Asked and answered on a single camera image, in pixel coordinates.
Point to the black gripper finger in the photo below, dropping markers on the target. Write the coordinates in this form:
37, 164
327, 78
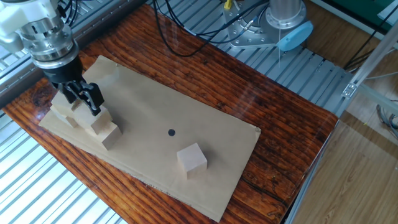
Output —
93, 98
69, 95

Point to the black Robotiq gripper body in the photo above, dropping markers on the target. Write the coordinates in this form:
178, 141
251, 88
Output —
65, 74

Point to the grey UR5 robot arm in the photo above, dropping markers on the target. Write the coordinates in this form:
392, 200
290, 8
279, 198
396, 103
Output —
286, 12

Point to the silver wrist coupling flange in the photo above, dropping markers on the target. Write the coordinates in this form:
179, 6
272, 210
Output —
49, 43

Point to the black round dot sticker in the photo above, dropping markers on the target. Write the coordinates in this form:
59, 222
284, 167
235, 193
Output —
171, 132

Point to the brown cardboard sheet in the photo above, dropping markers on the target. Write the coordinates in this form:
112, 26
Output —
186, 124

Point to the yellow plug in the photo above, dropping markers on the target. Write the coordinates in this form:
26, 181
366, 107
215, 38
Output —
228, 4

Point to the glossy dark wooden board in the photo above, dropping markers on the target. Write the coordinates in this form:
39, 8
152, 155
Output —
280, 124

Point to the white zip tie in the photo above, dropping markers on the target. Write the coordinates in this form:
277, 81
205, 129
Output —
279, 46

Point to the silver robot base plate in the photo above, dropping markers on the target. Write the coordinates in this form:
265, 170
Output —
245, 31

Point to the aluminium frame bar with bracket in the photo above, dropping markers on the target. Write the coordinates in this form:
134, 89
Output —
373, 56

